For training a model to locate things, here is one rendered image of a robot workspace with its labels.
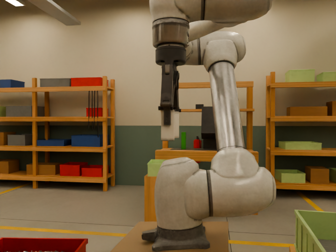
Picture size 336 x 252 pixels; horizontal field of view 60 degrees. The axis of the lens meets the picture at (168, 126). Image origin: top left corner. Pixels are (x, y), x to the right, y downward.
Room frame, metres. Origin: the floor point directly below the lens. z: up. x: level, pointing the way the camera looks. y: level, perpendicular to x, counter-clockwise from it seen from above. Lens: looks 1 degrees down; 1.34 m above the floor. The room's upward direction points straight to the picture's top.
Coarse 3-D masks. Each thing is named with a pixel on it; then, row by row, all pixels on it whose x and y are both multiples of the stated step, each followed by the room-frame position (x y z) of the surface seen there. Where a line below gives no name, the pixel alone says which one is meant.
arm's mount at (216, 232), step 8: (136, 224) 1.17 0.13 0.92; (144, 224) 1.17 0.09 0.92; (152, 224) 1.16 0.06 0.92; (208, 224) 1.12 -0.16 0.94; (216, 224) 1.11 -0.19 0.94; (224, 224) 1.10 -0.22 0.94; (128, 232) 1.08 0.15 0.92; (136, 232) 1.08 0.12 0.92; (208, 232) 1.03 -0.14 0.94; (216, 232) 1.02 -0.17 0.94; (224, 232) 1.02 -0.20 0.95; (128, 240) 1.00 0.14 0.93; (136, 240) 1.00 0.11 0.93; (144, 240) 0.99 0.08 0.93; (208, 240) 0.95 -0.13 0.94; (216, 240) 0.95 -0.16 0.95; (224, 240) 0.95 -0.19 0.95; (120, 248) 0.93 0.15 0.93; (128, 248) 0.93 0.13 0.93; (136, 248) 0.93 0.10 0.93; (144, 248) 0.92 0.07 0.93; (208, 248) 0.89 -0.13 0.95; (216, 248) 0.89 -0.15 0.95; (224, 248) 0.88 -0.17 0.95
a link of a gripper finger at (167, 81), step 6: (162, 66) 0.65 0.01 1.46; (162, 72) 0.65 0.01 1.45; (162, 78) 0.64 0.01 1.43; (168, 78) 0.64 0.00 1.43; (162, 84) 0.64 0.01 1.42; (168, 84) 0.64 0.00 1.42; (162, 90) 0.63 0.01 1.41; (168, 90) 0.63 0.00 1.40; (162, 96) 0.63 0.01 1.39; (168, 96) 0.63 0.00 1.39
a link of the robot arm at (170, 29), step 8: (152, 24) 0.70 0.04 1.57; (160, 24) 0.68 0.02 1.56; (168, 24) 0.67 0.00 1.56; (176, 24) 0.67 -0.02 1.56; (184, 24) 0.68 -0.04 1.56; (152, 32) 0.70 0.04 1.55; (160, 32) 0.68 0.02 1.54; (168, 32) 0.67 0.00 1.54; (176, 32) 0.67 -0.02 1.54; (184, 32) 0.68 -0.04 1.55; (152, 40) 0.70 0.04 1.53; (160, 40) 0.68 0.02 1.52; (168, 40) 0.67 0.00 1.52; (176, 40) 0.67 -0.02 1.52; (184, 40) 0.68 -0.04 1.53
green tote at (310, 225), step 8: (296, 216) 1.19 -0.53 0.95; (304, 216) 1.22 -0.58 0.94; (312, 216) 1.22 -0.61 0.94; (320, 216) 1.21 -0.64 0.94; (328, 216) 1.20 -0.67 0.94; (296, 224) 1.19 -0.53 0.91; (304, 224) 1.06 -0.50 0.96; (312, 224) 1.22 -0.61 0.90; (320, 224) 1.21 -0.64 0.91; (328, 224) 1.20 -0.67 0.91; (296, 232) 1.19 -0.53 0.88; (304, 232) 1.07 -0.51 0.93; (312, 232) 0.98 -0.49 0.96; (320, 232) 1.21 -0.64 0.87; (328, 232) 1.20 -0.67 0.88; (296, 240) 1.19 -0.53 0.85; (304, 240) 1.07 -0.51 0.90; (312, 240) 0.94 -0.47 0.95; (296, 248) 1.19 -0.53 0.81; (304, 248) 1.07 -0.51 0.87; (312, 248) 0.94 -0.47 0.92; (320, 248) 0.86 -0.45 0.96
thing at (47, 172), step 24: (48, 96) 6.23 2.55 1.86; (0, 120) 5.83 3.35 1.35; (24, 120) 5.75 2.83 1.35; (48, 120) 5.67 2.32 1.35; (72, 120) 5.59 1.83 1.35; (96, 120) 5.52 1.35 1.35; (0, 144) 5.95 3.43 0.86; (24, 144) 5.81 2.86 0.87; (48, 144) 5.77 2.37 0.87; (72, 144) 5.68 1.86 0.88; (96, 144) 5.58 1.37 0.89; (0, 168) 5.96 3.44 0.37; (48, 168) 5.81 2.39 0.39; (72, 168) 5.68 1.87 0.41; (96, 168) 5.60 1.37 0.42
